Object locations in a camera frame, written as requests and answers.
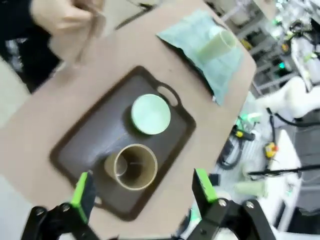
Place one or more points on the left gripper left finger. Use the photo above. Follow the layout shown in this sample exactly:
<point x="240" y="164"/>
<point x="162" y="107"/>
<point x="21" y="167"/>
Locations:
<point x="80" y="200"/>

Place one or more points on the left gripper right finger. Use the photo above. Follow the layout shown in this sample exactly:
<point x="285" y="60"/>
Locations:
<point x="207" y="192"/>

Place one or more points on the pale green tall cup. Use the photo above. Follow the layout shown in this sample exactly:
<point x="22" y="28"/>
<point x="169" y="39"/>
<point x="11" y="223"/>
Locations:
<point x="216" y="46"/>

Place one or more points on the teal cloth mat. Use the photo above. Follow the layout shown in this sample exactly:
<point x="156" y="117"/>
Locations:
<point x="195" y="35"/>

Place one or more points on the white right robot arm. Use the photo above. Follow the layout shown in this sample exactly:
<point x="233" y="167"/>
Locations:
<point x="292" y="100"/>

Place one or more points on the person's right hand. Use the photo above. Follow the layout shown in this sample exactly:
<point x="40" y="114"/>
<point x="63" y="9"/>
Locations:
<point x="65" y="22"/>

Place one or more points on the pale green roll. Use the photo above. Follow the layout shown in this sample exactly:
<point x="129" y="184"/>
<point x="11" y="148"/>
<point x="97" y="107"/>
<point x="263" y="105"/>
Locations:
<point x="251" y="189"/>

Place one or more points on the beige tall cup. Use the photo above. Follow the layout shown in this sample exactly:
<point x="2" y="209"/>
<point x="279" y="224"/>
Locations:
<point x="136" y="166"/>

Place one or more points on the yellow emergency stop pendant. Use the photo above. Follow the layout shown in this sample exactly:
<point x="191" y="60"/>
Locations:
<point x="271" y="150"/>

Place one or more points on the mint green bowl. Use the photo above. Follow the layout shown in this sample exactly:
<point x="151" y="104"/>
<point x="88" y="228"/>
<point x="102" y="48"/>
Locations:
<point x="151" y="113"/>

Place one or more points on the person in black shirt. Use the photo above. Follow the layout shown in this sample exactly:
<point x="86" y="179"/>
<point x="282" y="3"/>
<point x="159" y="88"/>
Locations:
<point x="20" y="50"/>

